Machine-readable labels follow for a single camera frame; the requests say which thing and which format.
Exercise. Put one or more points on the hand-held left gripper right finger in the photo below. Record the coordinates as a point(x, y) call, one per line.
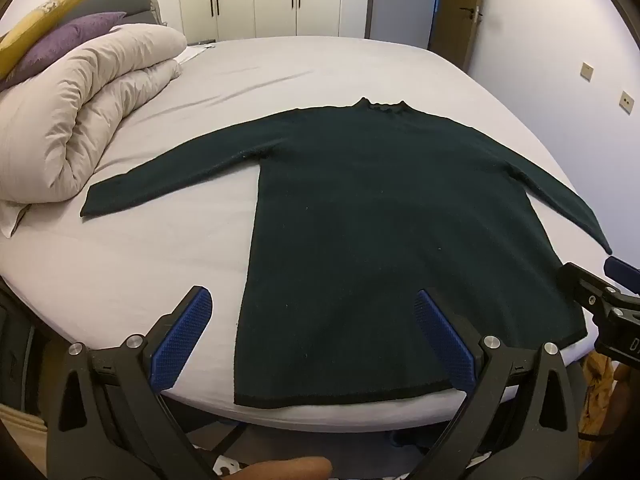
point(445, 345)

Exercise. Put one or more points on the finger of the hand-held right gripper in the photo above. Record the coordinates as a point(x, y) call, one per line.
point(582, 285)
point(622, 271)

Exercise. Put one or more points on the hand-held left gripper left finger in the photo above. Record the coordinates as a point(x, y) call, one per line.
point(185, 340)

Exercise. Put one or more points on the dark green sweater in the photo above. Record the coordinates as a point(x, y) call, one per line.
point(375, 210)

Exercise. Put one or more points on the person's left hand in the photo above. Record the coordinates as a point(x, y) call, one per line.
point(290, 468)

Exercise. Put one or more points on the yellow patterned cloth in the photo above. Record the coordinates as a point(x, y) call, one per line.
point(597, 390)

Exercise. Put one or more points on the bed with grey sheet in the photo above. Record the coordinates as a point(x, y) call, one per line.
point(150, 270)

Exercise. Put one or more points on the beige folded duvet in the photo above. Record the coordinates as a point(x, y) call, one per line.
point(75, 120)

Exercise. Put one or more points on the brown wooden door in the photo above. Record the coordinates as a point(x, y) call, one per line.
point(457, 30)

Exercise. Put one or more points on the white cloth item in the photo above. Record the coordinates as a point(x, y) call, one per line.
point(196, 53)

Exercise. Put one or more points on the purple pillow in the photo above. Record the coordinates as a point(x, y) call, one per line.
point(65, 40)

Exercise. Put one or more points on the grey headboard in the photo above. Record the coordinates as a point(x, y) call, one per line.
point(120, 2)

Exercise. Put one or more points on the cream wardrobe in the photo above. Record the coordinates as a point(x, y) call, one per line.
point(260, 0)

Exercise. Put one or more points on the yellow pillow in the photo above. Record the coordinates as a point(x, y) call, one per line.
point(30, 25)

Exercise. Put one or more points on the wall socket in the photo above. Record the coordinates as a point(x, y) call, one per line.
point(626, 100)
point(587, 71)

